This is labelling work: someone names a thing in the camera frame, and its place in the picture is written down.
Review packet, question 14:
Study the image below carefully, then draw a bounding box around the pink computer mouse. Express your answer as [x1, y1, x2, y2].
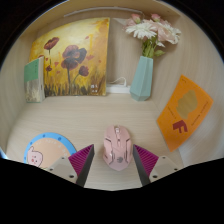
[102, 124, 134, 172]

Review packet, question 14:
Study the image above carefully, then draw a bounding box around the pink and white flower bouquet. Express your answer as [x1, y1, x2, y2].
[124, 13, 183, 58]

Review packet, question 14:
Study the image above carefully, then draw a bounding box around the round blue-rimmed pig mouse pad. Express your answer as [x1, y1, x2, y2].
[23, 132, 78, 169]

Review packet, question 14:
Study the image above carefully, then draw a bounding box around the white light bar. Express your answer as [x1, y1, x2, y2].
[63, 6, 134, 18]

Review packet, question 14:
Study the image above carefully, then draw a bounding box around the green and beige book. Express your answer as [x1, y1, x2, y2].
[23, 55, 46, 104]

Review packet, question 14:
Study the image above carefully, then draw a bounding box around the yellow poppy flower painting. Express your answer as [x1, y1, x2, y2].
[29, 17, 111, 98]

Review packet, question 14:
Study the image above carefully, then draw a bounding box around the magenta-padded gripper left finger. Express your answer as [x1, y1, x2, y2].
[45, 143, 96, 188]

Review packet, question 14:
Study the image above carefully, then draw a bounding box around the white power strip with cable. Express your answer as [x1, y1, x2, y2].
[105, 76, 132, 95]

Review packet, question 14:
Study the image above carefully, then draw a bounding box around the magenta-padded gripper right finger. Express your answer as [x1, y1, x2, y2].
[132, 143, 181, 188]

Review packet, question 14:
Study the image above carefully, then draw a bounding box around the mint green faceted vase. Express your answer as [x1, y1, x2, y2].
[129, 55, 155, 102]

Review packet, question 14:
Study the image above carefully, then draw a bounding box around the orange book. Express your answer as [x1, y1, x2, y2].
[156, 74, 214, 153]

